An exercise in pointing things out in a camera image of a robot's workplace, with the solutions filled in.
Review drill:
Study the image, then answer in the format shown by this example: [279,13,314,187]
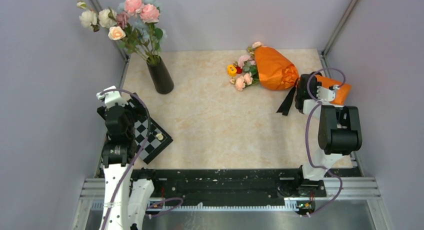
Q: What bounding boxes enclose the black ribbon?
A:
[276,86,297,116]

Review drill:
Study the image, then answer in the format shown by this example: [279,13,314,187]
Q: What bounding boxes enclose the orange paper bouquet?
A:
[227,41,352,106]

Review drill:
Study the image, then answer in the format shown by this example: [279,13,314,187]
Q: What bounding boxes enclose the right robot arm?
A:
[293,73,363,196]

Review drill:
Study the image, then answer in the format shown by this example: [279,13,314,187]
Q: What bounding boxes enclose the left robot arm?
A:
[100,103,161,230]

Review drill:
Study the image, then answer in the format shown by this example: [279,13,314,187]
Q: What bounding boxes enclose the black tapered vase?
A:
[147,57,174,95]

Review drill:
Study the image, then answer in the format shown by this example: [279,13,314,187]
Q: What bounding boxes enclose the black white checkerboard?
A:
[96,92,174,165]

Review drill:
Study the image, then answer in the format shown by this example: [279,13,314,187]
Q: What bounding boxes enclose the small cream chess piece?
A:
[155,133,164,141]

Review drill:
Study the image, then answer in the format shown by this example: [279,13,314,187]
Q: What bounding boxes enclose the pink and white flower bunch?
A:
[76,0,166,66]

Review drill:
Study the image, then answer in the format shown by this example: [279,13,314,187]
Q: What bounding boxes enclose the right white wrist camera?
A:
[316,85,340,105]

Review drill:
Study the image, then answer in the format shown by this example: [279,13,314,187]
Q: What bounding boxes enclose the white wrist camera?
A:
[316,85,340,105]
[96,85,129,109]

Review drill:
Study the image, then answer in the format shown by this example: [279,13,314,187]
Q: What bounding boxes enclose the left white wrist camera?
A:
[96,85,129,109]

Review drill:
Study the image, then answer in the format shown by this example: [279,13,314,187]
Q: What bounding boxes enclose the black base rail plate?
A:
[131,168,327,207]

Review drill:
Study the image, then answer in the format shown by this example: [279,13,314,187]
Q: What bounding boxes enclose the aluminium frame rail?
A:
[71,177,393,230]

